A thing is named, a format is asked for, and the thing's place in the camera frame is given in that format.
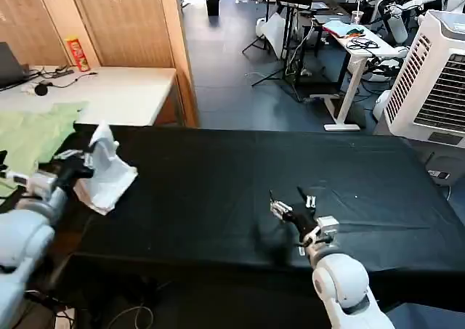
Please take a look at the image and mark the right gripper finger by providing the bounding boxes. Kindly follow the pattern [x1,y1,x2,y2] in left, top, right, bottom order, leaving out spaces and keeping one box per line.
[296,186,317,208]
[269,190,294,222]

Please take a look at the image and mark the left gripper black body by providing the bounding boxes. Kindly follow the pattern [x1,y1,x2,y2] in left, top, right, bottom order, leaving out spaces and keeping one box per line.
[53,157,94,200]

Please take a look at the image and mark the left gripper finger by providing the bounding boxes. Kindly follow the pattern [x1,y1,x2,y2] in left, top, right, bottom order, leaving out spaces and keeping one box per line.
[54,149,85,161]
[84,143,97,167]

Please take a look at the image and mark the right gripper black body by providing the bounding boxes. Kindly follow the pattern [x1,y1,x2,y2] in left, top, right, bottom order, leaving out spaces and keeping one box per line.
[283,203,321,241]

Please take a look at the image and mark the white cloth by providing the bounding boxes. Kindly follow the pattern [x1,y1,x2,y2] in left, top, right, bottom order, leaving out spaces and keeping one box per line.
[73,120,140,216]

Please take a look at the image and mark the green cloth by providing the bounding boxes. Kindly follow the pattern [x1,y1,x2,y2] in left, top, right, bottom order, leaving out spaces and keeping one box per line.
[0,101,90,199]

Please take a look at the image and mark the black tablecloth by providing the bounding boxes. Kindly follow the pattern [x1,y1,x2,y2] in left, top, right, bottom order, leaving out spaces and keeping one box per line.
[46,123,465,329]

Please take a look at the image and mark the white side table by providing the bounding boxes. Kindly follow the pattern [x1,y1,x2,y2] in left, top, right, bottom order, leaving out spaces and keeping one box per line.
[0,66,178,127]

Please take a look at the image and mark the red chips can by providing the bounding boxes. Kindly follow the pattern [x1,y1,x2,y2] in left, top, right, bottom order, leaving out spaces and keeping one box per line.
[65,36,91,73]

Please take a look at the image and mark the grey laptop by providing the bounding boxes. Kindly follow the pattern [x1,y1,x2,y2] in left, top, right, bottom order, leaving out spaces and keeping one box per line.
[0,41,31,91]

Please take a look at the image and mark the wooden folding screen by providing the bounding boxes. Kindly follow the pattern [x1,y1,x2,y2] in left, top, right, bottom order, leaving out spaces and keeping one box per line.
[0,0,200,129]

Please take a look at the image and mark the white standing desk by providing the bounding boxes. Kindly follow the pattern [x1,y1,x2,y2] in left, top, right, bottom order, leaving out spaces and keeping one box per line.
[310,19,408,132]

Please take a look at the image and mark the black tripod stand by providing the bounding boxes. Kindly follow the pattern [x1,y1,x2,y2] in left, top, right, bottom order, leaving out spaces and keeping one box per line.
[242,0,323,103]

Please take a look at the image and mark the white air cooler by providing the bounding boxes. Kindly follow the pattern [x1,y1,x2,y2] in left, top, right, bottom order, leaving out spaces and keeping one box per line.
[373,9,465,149]

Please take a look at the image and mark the blue cloth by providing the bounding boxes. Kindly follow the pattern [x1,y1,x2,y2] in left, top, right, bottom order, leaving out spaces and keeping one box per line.
[322,20,365,38]

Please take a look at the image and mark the cup with straw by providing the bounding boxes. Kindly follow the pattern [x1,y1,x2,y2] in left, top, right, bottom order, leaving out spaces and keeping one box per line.
[350,0,365,25]

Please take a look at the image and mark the white humanoid robot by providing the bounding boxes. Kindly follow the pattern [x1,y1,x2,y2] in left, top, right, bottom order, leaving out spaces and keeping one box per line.
[366,0,465,60]

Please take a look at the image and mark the grey floor cable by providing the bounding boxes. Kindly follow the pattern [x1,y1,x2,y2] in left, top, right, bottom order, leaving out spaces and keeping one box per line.
[54,299,154,329]

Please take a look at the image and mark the black cable bundle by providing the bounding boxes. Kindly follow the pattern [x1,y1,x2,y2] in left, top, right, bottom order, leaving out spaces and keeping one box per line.
[346,36,379,51]

